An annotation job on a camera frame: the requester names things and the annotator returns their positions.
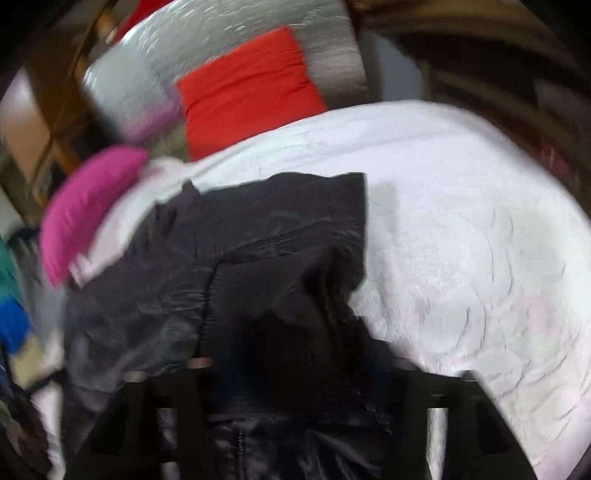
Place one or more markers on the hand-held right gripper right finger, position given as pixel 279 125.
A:
pixel 411 392

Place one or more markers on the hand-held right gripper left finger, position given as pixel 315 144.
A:
pixel 194 392

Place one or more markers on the black puffer jacket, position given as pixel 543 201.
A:
pixel 277 240

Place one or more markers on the grey garment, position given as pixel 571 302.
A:
pixel 46 304

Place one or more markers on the black shiny jacket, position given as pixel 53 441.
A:
pixel 18 438

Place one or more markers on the white blanket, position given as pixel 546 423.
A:
pixel 461 207

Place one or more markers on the blue jacket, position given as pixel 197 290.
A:
pixel 14 323

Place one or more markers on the magenta pillow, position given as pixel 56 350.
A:
pixel 87 207

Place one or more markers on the teal jacket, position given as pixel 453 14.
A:
pixel 9 272

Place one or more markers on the red pillow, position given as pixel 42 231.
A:
pixel 249 92

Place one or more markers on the silver foil board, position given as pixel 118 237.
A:
pixel 129 83

